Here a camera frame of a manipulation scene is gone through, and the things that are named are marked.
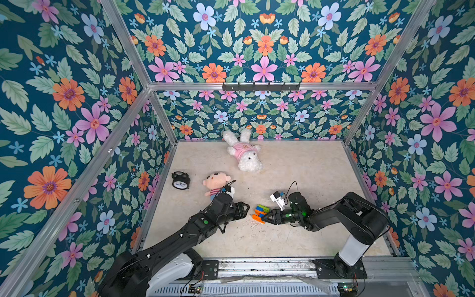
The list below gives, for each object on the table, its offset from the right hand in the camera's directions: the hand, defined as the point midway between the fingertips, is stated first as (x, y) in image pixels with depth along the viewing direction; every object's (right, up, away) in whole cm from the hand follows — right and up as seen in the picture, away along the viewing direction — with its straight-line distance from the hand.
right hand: (265, 219), depth 85 cm
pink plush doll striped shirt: (-25, +17, +6) cm, 31 cm away
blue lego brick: (-2, +2, 0) cm, 2 cm away
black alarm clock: (-43, +17, +8) cm, 47 cm away
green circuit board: (+31, -23, -13) cm, 41 cm away
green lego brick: (0, +4, +3) cm, 5 cm away
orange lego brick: (-4, 0, +1) cm, 4 cm away
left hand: (-7, +7, -5) cm, 11 cm away
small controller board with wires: (-30, -23, -13) cm, 40 cm away
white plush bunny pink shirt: (-9, +31, +16) cm, 36 cm away
